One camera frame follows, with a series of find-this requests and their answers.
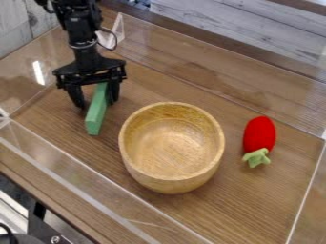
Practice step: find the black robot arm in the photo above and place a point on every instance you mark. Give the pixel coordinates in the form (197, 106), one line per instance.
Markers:
(81, 19)

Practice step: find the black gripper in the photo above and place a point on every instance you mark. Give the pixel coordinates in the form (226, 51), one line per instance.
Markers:
(90, 69)

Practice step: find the red plush strawberry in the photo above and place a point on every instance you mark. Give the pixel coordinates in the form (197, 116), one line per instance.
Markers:
(260, 138)

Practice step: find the clear acrylic tray wall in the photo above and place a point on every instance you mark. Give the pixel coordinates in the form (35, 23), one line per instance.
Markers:
(100, 207)

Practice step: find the black table leg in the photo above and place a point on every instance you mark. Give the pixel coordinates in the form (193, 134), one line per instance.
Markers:
(39, 212)

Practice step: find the green rectangular block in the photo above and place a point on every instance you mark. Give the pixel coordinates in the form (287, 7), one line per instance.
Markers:
(97, 110)

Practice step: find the clear acrylic corner bracket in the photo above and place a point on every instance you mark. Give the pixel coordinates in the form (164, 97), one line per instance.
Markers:
(112, 36)

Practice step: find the brown wooden bowl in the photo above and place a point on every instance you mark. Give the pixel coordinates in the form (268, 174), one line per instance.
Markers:
(172, 144)

